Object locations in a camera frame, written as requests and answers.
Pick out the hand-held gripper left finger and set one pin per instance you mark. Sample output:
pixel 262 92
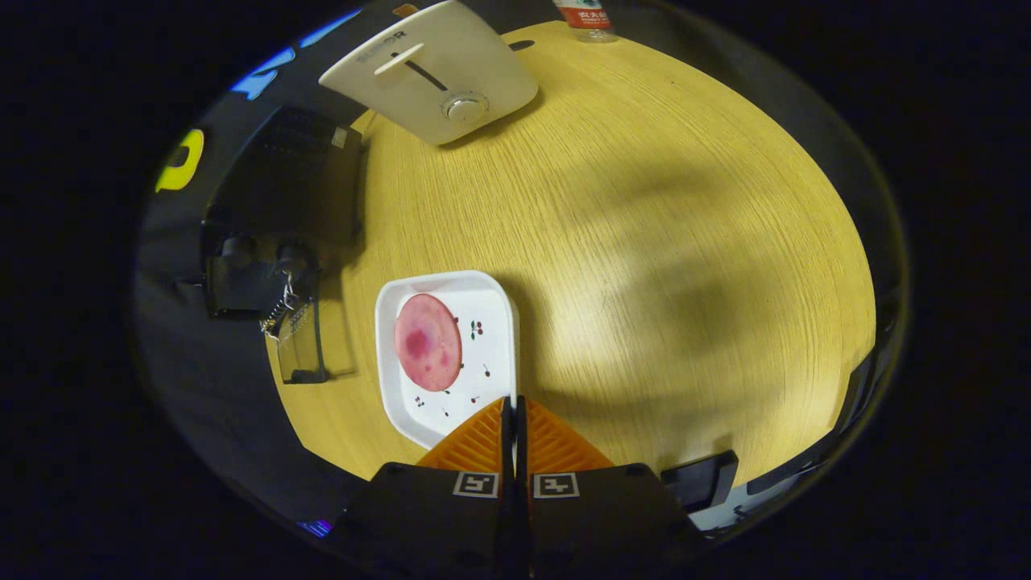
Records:
pixel 435 524

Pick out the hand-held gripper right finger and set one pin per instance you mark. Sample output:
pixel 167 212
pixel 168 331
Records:
pixel 604 524

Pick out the white square plate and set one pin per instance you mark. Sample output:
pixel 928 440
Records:
pixel 491 354

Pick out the pink ham slice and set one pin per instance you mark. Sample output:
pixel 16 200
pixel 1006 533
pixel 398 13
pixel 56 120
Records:
pixel 428 342

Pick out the black toaster oven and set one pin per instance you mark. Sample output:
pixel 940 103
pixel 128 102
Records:
pixel 290 177

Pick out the white pop-up toaster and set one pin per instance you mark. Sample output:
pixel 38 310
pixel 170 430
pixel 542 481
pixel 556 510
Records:
pixel 451 64

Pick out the black box-shaped object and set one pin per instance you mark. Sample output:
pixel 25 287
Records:
pixel 699 482

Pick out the clear water bottle red label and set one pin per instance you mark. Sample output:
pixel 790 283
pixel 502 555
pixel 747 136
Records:
pixel 588 20

